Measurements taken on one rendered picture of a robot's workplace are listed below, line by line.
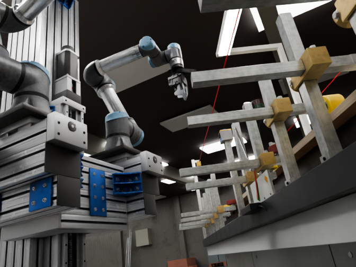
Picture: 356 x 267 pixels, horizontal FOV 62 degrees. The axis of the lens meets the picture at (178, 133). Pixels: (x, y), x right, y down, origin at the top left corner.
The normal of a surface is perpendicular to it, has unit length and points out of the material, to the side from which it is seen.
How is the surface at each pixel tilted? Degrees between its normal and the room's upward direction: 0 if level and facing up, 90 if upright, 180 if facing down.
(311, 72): 180
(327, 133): 90
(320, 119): 90
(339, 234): 90
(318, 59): 90
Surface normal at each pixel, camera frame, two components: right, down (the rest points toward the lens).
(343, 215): -0.99, 0.12
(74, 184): 0.88, -0.29
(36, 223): -0.46, -0.29
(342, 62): 0.01, -0.39
